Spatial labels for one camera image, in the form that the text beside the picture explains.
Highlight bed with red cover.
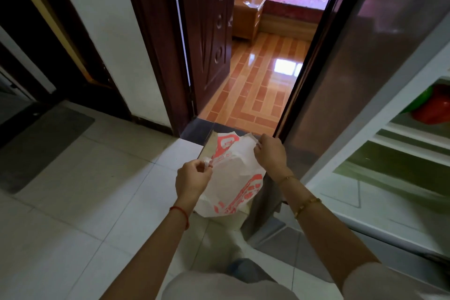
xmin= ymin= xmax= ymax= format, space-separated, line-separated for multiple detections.
xmin=256 ymin=0 xmax=337 ymax=42

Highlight person's right hand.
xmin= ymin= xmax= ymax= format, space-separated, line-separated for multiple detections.
xmin=253 ymin=133 xmax=294 ymax=181

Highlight white red-printed plastic bag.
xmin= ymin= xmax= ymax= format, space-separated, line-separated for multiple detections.
xmin=194 ymin=133 xmax=266 ymax=218

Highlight dark brown door frame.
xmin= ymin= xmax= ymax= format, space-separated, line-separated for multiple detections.
xmin=0 ymin=0 xmax=132 ymax=122
xmin=118 ymin=0 xmax=353 ymax=142

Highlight grey floor mat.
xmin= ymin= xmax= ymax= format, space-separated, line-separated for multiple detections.
xmin=0 ymin=105 xmax=95 ymax=194

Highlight person's white shirt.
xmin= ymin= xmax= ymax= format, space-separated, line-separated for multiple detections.
xmin=161 ymin=262 xmax=450 ymax=300

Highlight green vegetable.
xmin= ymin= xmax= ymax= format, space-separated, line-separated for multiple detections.
xmin=401 ymin=86 xmax=434 ymax=114

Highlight dark brown carved wooden door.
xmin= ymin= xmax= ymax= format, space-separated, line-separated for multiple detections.
xmin=172 ymin=0 xmax=240 ymax=116

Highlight person's right forearm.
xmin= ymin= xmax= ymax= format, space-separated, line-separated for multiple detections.
xmin=277 ymin=174 xmax=382 ymax=291

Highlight person's left hand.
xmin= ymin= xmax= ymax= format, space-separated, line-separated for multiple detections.
xmin=175 ymin=159 xmax=214 ymax=207

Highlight red vegetable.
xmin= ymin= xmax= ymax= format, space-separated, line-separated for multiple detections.
xmin=412 ymin=85 xmax=450 ymax=125

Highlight person's left forearm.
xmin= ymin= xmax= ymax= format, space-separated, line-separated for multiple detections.
xmin=99 ymin=201 xmax=199 ymax=300

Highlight silver refrigerator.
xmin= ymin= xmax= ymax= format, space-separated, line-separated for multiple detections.
xmin=242 ymin=0 xmax=450 ymax=291

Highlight red string bracelet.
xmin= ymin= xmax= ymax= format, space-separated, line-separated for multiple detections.
xmin=169 ymin=206 xmax=190 ymax=231

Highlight gold bangle bracelet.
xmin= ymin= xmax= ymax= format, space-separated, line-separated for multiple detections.
xmin=294 ymin=197 xmax=322 ymax=220

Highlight orange wooden bedside table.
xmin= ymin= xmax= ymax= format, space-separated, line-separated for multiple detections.
xmin=232 ymin=0 xmax=266 ymax=44

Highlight person's blue jeans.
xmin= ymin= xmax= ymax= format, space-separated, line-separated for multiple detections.
xmin=225 ymin=258 xmax=278 ymax=284

